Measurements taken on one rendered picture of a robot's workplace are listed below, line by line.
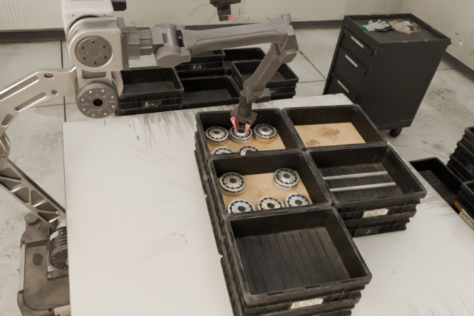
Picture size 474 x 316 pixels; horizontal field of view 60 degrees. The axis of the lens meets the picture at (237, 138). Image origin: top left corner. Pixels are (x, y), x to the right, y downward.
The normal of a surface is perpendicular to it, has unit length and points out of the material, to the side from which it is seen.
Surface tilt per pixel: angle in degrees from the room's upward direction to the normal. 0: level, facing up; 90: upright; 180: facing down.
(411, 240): 0
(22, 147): 0
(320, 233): 0
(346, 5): 90
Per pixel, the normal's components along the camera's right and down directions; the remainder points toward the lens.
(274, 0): 0.33, 0.62
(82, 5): 0.11, -0.77
